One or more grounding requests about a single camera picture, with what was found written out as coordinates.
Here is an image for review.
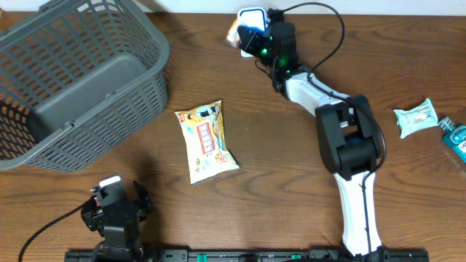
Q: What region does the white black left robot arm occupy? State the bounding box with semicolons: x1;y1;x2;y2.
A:
81;175;154;261

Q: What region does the teal wet wipes pack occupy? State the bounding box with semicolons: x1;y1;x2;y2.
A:
393;98;438;139

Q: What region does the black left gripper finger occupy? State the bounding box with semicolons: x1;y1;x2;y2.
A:
133;180;153;215
81;196;99;231

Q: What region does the white barcode scanner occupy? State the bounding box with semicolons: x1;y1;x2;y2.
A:
233;7;268;44

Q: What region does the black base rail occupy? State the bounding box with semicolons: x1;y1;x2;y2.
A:
65;248;430;262

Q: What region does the dark grey plastic basket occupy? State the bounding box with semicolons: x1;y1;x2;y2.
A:
1;0;170;172

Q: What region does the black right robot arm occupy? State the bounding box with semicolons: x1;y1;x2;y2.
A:
227;20;386;261

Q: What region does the blue mouthwash bottle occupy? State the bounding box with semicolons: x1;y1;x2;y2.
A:
438;117;465;162

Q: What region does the yellow snack bag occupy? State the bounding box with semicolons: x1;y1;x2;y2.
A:
175;100;239;185

